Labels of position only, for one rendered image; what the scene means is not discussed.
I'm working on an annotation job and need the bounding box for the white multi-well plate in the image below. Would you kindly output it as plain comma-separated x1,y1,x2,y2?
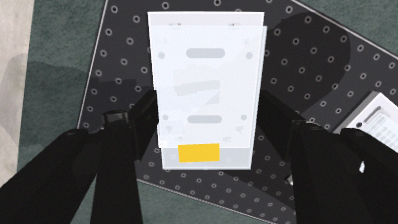
361,113,398,152

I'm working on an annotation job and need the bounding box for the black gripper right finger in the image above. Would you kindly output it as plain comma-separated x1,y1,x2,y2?
256,90,398,224

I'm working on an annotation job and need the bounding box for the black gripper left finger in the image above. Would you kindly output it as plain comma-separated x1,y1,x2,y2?
0,90,159,224

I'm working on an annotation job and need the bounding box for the dark grey perforated plate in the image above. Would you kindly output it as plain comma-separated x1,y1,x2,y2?
76,0,398,224

